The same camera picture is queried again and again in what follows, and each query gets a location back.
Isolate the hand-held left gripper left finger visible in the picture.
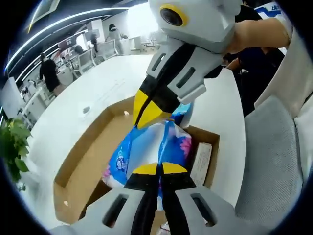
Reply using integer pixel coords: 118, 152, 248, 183
50, 162, 159, 235

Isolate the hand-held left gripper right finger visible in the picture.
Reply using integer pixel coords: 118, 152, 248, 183
160, 162, 272, 235

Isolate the blue soft item tissue pack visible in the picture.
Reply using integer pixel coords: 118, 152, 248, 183
102, 102, 194, 212

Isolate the brown cardboard shoe box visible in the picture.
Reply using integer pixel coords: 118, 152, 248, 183
53, 96, 220, 235

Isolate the white printed paper box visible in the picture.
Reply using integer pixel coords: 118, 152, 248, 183
189, 142, 213, 187

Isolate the white mesh office chair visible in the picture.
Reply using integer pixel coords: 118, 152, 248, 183
101, 39, 121, 60
72, 48, 96, 74

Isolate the grey fabric chair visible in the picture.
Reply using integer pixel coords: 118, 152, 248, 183
234, 95, 304, 228

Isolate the long curved ceiling light strip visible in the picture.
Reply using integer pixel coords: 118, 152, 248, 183
4, 7, 129, 72

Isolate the ceiling air conditioner vent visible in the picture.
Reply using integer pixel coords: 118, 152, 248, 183
28, 0, 62, 33

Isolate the green plant in white pot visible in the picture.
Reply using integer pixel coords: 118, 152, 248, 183
0, 117, 32, 191

